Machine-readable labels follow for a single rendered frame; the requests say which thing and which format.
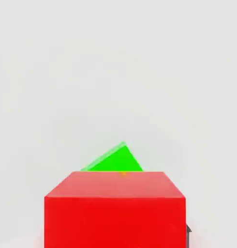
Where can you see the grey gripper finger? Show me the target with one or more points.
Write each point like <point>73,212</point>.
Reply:
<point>187,236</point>

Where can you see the small red cube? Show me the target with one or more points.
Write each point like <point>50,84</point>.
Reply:
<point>114,217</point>

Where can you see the small green cube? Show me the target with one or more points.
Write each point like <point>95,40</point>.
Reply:
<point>118,161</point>

